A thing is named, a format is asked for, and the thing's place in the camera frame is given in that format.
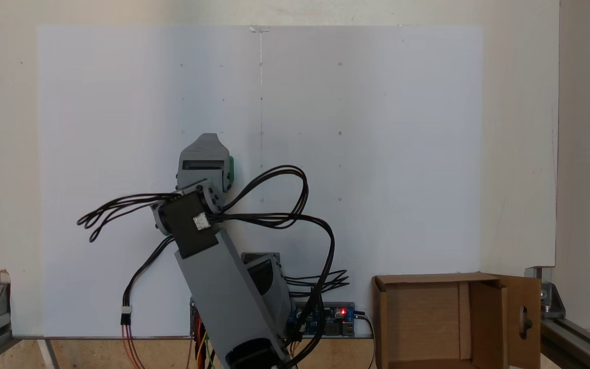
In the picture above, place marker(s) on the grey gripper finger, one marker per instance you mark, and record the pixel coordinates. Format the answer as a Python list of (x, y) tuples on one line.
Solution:
[(204, 148)]

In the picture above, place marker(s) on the green dice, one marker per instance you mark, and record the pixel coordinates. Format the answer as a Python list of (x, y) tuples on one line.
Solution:
[(231, 169)]

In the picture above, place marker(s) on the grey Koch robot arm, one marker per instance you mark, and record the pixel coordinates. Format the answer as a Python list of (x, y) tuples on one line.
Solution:
[(223, 287)]

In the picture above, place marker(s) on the clear tape piece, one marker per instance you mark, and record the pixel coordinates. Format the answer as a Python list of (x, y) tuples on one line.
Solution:
[(259, 28)]

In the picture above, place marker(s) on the small blue circuit board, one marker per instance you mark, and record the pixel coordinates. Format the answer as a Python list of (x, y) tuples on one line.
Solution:
[(194, 312)]

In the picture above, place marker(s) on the white paper sheet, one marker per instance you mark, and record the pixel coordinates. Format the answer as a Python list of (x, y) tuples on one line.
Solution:
[(377, 154)]

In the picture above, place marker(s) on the long blue circuit board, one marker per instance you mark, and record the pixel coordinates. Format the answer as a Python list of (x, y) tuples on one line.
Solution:
[(336, 320)]

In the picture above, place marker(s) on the grey metal strut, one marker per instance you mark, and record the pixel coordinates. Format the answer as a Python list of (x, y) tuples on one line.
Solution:
[(50, 353)]

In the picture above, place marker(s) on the brown cardboard box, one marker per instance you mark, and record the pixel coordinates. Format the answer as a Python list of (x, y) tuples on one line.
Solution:
[(423, 318)]

